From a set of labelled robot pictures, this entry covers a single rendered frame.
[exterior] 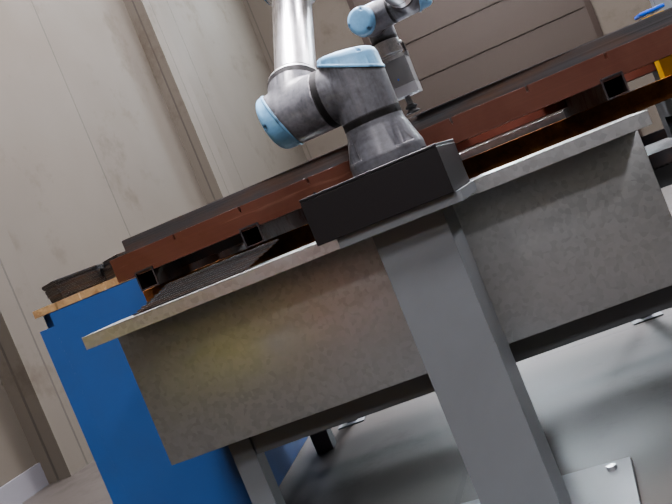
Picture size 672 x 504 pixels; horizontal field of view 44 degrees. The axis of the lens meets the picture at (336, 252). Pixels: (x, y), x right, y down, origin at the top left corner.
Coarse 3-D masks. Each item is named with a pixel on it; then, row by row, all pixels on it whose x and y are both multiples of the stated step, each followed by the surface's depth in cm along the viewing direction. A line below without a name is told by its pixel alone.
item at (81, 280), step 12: (96, 264) 246; (108, 264) 243; (72, 276) 242; (84, 276) 244; (96, 276) 246; (108, 276) 245; (48, 288) 245; (60, 288) 240; (72, 288) 242; (84, 288) 244
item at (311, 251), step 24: (624, 120) 164; (648, 120) 163; (576, 144) 166; (600, 144) 165; (504, 168) 169; (528, 168) 168; (480, 192) 170; (336, 240) 176; (264, 264) 179; (288, 264) 178; (216, 288) 181; (240, 288) 181; (144, 312) 185; (168, 312) 184; (96, 336) 187; (120, 336) 186
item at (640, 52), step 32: (576, 64) 183; (608, 64) 182; (640, 64) 181; (512, 96) 186; (544, 96) 185; (448, 128) 189; (480, 128) 188; (288, 192) 197; (224, 224) 200; (256, 224) 199; (128, 256) 205; (160, 256) 204
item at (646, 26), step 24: (648, 24) 184; (576, 48) 187; (600, 48) 186; (528, 72) 189; (552, 72) 188; (480, 96) 192; (432, 120) 194; (312, 168) 200; (240, 192) 203; (264, 192) 202; (192, 216) 206; (144, 240) 209
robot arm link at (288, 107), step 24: (264, 0) 186; (288, 0) 174; (312, 0) 183; (288, 24) 171; (312, 24) 175; (288, 48) 167; (312, 48) 170; (288, 72) 162; (264, 96) 163; (288, 96) 158; (264, 120) 160; (288, 120) 158; (312, 120) 157; (288, 144) 163
